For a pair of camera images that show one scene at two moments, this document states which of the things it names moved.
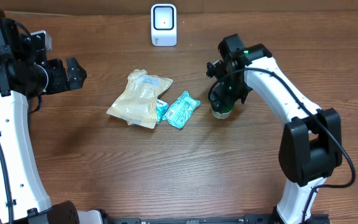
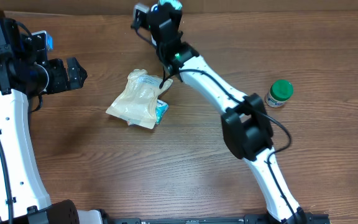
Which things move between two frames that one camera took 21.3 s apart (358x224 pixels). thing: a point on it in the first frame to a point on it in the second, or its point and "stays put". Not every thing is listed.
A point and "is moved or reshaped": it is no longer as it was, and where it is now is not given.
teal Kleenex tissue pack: (161, 107) stays put
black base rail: (254, 219) stays put
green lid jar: (222, 109) is moved or reshaped
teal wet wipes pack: (178, 112) to (176, 4)
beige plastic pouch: (137, 104) stays put
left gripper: (63, 83) stays put
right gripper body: (234, 89) to (176, 15)
